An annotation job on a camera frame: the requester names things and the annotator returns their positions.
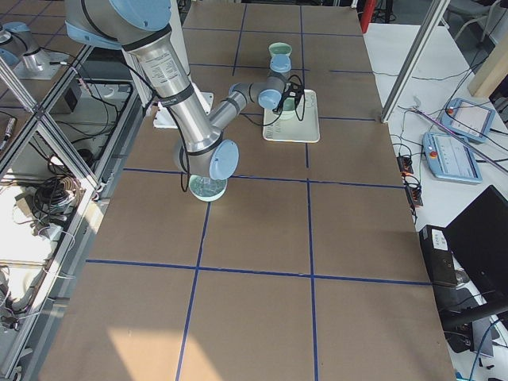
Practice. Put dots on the wooden board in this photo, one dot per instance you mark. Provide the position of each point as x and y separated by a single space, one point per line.
492 72

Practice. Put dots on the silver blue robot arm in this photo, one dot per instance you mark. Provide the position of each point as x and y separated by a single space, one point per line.
98 23

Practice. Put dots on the cream bear tray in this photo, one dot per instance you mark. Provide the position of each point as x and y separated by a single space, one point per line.
299 126

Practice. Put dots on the black laptop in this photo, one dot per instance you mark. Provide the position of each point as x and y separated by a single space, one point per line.
477 238

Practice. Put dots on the aluminium frame post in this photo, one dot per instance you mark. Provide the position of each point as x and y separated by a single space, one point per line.
430 22

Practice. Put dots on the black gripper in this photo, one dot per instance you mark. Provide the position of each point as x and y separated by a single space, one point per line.
288 96

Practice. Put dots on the black orange power strip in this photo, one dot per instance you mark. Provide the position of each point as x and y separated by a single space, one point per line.
411 183

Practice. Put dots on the upper blue teach pendant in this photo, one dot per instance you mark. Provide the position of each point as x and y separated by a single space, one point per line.
468 119

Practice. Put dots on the blue teach pendant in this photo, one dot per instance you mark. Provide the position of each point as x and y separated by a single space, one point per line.
450 158
468 119

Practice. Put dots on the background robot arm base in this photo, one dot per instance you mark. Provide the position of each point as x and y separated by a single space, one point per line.
23 54

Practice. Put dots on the green bowl with ice cubes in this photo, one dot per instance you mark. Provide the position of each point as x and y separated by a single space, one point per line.
206 189

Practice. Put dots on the white camera stand pillar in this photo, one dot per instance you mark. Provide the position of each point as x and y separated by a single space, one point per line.
155 38

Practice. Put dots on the black computer box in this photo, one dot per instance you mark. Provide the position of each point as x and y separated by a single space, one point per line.
437 256

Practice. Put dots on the lower blue teach pendant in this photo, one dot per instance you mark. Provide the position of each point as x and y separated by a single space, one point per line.
450 158

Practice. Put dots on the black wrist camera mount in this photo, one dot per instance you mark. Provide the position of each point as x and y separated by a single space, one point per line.
295 91

